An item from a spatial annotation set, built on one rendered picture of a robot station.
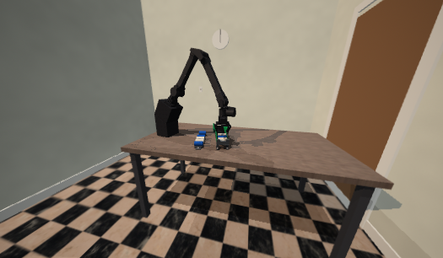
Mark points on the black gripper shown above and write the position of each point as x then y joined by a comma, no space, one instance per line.
228,126

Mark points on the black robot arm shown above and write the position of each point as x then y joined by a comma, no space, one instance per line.
179,88

